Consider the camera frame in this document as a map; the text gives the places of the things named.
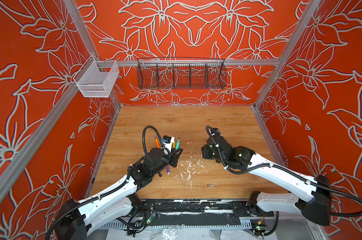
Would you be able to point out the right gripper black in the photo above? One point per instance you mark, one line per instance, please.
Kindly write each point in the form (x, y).
(205, 148)

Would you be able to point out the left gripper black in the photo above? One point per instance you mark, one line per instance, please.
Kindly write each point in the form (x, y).
(174, 157)

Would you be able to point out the green marker pen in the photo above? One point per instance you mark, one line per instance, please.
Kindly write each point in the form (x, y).
(178, 143)

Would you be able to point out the orange marker pen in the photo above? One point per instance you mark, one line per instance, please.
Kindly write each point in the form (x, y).
(158, 143)

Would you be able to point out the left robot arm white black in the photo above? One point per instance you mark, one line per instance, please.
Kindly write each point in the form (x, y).
(78, 219)

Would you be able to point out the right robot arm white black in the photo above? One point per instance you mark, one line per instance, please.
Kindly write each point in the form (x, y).
(309, 196)

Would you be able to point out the white mesh basket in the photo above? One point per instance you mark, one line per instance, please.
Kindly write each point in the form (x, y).
(95, 82)

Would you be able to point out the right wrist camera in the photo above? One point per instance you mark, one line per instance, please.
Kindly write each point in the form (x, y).
(215, 131)

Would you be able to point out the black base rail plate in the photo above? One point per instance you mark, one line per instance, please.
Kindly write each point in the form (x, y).
(201, 212)

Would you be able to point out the black wire basket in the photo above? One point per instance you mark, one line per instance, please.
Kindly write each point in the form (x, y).
(181, 74)

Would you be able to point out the grey cable duct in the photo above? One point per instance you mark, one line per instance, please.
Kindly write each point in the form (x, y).
(243, 225)

